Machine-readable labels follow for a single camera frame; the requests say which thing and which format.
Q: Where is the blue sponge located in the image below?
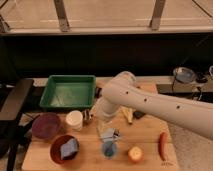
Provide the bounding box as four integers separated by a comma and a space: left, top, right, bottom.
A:
60, 138, 78, 159

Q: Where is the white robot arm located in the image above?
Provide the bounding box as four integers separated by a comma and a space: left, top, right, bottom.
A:
96, 71, 213, 140

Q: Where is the red orange bowl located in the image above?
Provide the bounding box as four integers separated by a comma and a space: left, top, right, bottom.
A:
50, 135, 80, 164

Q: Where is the metal bowl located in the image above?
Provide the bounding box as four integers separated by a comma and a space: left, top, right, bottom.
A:
173, 67, 196, 84

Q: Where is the metal clip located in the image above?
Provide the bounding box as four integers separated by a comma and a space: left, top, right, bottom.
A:
83, 109, 93, 122

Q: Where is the blue cup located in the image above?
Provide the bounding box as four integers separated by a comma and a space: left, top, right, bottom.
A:
101, 141, 117, 158

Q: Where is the yellow banana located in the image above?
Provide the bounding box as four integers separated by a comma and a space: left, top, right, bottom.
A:
121, 107, 133, 124

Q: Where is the white cup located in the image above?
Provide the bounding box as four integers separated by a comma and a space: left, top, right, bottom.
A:
65, 110, 83, 131

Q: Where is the wooden cutting board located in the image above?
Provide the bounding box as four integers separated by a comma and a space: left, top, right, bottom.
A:
22, 112, 179, 171

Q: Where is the black remote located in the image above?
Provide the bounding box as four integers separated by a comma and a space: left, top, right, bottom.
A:
133, 110, 146, 119

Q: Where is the apple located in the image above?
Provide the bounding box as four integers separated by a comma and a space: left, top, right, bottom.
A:
128, 146, 143, 163

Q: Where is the green plastic tray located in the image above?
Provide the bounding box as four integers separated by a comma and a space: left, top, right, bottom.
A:
40, 75, 96, 110

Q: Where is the orange carrot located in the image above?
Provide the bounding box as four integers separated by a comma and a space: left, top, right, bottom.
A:
158, 132, 168, 161

